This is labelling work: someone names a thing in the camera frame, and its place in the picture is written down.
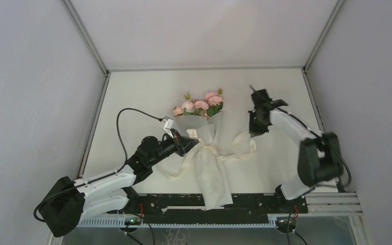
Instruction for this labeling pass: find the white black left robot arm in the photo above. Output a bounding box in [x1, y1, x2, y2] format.
[34, 129, 199, 237]

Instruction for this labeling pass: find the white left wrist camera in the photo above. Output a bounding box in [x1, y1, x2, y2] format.
[161, 116, 174, 138]

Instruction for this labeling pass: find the pink fake flower bouquet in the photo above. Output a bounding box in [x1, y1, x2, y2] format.
[173, 88, 224, 119]

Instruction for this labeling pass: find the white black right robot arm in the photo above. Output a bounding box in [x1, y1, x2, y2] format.
[249, 89, 350, 212]

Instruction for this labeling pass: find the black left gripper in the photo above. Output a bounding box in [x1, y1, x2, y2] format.
[148, 128, 199, 167]

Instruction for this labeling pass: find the black mounting rail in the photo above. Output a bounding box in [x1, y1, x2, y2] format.
[106, 193, 309, 226]

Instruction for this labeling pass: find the cream ribbon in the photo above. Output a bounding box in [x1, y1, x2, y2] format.
[157, 129, 257, 180]

